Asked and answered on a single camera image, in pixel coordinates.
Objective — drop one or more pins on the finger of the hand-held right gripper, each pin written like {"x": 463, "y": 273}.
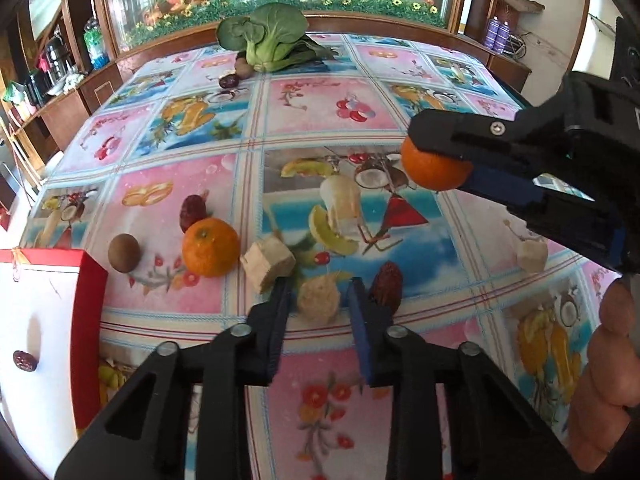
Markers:
{"x": 470, "y": 130}
{"x": 500, "y": 182}

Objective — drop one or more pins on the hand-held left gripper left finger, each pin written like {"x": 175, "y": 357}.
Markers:
{"x": 281, "y": 320}

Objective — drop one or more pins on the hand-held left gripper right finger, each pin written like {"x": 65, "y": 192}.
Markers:
{"x": 357, "y": 320}

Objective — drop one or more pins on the beige food chunk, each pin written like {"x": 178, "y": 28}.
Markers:
{"x": 531, "y": 256}
{"x": 267, "y": 262}
{"x": 318, "y": 300}

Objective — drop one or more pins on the red date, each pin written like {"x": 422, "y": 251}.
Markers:
{"x": 229, "y": 82}
{"x": 385, "y": 285}
{"x": 24, "y": 360}
{"x": 191, "y": 211}

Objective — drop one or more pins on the orange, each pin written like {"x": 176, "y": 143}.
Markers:
{"x": 210, "y": 247}
{"x": 432, "y": 172}

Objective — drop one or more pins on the brown kiwi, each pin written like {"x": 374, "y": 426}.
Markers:
{"x": 244, "y": 68}
{"x": 124, "y": 252}

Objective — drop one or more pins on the red cardboard box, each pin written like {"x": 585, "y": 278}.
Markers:
{"x": 30, "y": 310}

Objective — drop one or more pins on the person's right hand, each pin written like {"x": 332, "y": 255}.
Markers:
{"x": 610, "y": 360}

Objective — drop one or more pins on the purple spray can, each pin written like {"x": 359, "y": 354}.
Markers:
{"x": 504, "y": 37}
{"x": 493, "y": 34}

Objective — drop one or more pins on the printed fruit tablecloth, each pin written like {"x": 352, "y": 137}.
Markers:
{"x": 300, "y": 110}

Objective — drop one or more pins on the green bok choy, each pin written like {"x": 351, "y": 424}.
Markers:
{"x": 270, "y": 35}

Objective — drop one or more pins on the white cloth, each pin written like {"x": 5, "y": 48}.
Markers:
{"x": 73, "y": 82}

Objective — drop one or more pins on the green plastic bottle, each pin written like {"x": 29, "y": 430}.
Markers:
{"x": 96, "y": 42}

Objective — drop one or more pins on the black thermos jug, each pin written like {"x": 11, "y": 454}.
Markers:
{"x": 56, "y": 59}

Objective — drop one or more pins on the green plastic bag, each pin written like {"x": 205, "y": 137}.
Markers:
{"x": 14, "y": 92}

